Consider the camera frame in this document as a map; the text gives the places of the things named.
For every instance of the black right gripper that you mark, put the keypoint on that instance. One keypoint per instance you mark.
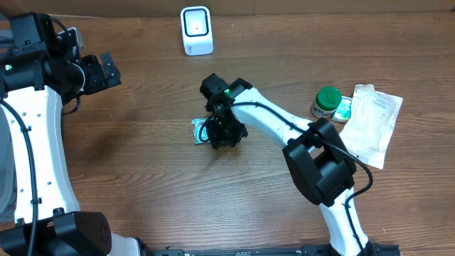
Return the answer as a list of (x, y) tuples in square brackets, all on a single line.
[(222, 140)]

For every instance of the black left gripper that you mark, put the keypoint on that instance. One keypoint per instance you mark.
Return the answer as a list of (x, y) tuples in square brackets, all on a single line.
[(100, 80)]

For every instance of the teal snack packet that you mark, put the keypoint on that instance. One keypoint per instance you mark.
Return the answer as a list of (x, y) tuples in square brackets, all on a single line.
[(199, 131)]

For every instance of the green lid jar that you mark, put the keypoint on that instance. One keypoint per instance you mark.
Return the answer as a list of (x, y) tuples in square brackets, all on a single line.
[(326, 102)]

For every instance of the teal Kleenex tissue pack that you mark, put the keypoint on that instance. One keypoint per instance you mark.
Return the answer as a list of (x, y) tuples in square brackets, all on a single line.
[(343, 112)]

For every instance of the clear snack bag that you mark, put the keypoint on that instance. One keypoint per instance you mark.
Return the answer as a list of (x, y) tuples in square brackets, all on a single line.
[(368, 132)]

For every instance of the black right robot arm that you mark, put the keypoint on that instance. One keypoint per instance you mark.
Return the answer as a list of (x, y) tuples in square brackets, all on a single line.
[(318, 161)]

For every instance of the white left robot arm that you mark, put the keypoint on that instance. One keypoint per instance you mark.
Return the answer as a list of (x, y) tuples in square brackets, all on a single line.
[(42, 73)]

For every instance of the white barcode scanner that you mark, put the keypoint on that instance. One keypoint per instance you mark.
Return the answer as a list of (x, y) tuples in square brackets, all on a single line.
[(197, 30)]

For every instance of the grey plastic basket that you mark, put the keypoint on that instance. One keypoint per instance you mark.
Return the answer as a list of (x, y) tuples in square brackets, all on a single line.
[(8, 175)]

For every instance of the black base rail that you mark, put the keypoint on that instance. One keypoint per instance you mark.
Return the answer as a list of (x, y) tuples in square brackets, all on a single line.
[(374, 249)]

